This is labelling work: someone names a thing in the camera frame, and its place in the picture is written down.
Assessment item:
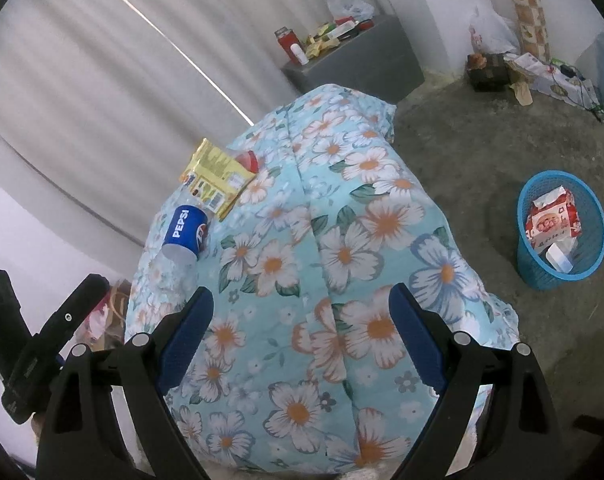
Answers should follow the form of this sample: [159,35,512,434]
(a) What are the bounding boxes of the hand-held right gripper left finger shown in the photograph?
[36,286,215,480]

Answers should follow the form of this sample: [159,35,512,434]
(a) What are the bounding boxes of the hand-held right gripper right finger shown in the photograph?
[388,282,565,480]

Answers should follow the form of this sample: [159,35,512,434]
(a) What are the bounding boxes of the blue plastic mesh basket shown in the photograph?
[516,170,604,292]

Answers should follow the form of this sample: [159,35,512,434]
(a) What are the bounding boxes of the red print plastic food bag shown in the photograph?
[524,186,582,253]

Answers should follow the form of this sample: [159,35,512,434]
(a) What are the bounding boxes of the red gift bag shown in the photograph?
[84,302,113,353]

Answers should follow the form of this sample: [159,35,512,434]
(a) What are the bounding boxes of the brown paper bag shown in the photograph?
[102,282,134,353]

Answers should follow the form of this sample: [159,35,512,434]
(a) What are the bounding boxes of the blue label plastic bottle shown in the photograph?
[152,180,217,311]

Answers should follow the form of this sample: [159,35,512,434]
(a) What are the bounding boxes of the floral light blue blanket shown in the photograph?
[124,82,520,476]

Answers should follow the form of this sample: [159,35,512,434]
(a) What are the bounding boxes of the yellow snack packet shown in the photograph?
[179,137,257,222]

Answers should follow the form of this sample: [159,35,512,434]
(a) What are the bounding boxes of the red bottle cap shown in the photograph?
[234,150,261,176]

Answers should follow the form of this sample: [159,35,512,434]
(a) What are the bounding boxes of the tan paper scrap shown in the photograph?
[506,82,535,107]

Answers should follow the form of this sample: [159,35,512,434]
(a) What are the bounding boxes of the white curtain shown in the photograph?
[0,0,397,256]

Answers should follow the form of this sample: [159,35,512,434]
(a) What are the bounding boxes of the dark cardboard box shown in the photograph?
[466,52,515,92]

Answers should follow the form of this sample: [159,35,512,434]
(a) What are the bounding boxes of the grey cabinet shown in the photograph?
[282,14,427,106]

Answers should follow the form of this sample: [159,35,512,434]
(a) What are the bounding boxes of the printed paper sheet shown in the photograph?
[512,52,597,98]

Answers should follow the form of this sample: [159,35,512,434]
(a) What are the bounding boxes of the yellow crumpled wrappers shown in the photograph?
[306,22,340,57]

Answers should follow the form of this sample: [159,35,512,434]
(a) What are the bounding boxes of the red thermos flask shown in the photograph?
[275,27,300,65]

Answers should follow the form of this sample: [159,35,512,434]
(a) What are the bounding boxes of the white plastic shopping bag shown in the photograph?
[469,4,520,56]

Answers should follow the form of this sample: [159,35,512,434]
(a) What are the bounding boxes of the clear plastic bag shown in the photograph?
[324,0,375,23]

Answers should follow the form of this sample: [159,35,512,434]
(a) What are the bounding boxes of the patterned tile column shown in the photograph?
[499,0,551,63]

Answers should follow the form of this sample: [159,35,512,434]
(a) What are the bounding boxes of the tangle of cables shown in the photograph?
[549,57,604,123]

